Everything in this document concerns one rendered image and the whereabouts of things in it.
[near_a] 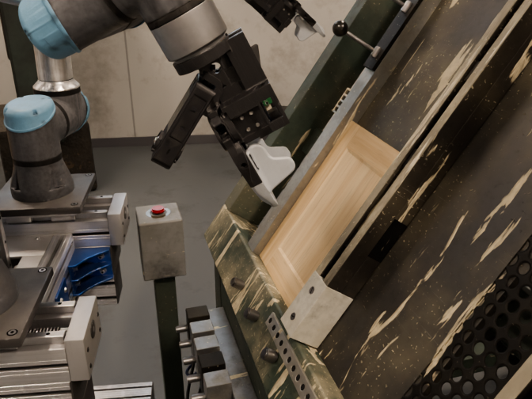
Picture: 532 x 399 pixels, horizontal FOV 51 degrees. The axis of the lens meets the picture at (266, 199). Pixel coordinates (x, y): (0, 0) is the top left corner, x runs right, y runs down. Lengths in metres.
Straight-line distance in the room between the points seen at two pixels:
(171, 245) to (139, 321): 1.21
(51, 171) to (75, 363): 0.56
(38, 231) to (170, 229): 0.33
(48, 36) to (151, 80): 4.28
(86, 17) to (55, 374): 0.66
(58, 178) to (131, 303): 1.49
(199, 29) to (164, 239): 1.01
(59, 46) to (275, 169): 0.27
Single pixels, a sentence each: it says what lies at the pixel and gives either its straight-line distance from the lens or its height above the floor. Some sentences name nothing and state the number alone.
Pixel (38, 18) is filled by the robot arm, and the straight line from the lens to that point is 0.66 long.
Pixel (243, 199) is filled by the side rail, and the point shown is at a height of 0.94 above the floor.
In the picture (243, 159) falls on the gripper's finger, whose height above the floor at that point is 1.39.
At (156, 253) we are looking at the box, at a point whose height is 0.84.
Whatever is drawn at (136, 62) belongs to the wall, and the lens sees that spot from 4.90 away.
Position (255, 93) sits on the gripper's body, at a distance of 0.62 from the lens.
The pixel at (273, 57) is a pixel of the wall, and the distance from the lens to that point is 4.90.
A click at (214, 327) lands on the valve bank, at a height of 0.74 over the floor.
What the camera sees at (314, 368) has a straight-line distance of 1.07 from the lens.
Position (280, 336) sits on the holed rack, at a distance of 1.15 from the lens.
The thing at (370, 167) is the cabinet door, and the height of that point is 1.18.
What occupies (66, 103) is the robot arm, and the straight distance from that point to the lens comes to 1.53.
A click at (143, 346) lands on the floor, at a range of 2.60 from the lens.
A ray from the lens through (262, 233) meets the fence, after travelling 1.41.
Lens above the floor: 1.60
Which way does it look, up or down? 24 degrees down
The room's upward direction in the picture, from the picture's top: straight up
